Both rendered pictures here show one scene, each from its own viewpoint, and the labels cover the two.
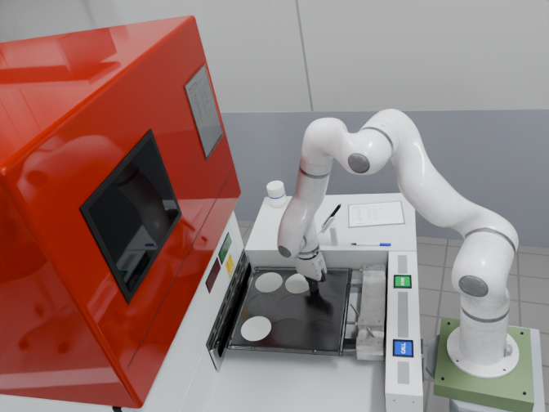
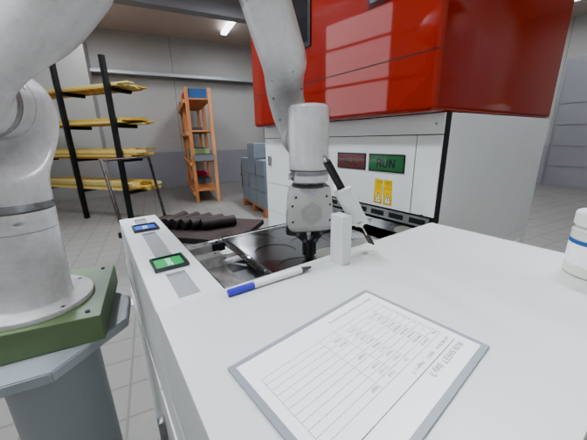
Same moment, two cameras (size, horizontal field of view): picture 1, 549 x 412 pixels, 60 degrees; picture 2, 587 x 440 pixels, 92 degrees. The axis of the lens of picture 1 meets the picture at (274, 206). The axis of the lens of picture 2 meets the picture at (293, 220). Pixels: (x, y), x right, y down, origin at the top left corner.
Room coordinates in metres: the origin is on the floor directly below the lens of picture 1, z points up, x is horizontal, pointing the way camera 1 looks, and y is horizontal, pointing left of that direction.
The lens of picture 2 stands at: (1.53, -0.59, 1.17)
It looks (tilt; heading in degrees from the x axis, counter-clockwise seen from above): 16 degrees down; 126
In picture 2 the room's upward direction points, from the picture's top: 1 degrees counter-clockwise
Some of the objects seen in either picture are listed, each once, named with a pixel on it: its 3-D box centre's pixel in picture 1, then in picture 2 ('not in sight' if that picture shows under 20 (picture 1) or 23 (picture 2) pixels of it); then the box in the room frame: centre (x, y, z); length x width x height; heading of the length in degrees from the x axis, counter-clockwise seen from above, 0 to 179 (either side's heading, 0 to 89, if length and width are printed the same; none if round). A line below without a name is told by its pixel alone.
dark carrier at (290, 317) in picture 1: (292, 306); (309, 243); (1.14, 0.01, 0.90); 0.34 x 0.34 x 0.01; 71
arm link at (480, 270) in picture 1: (482, 280); (7, 138); (0.81, -0.47, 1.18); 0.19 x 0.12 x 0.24; 140
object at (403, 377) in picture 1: (403, 327); (160, 273); (0.95, -0.31, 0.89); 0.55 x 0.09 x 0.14; 161
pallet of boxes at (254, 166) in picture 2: not in sight; (272, 176); (-1.62, 3.13, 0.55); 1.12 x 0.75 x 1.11; 153
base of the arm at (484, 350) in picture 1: (483, 329); (24, 257); (0.83, -0.49, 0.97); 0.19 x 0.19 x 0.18
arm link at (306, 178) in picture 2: (306, 248); (307, 176); (1.19, -0.07, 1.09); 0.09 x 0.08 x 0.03; 45
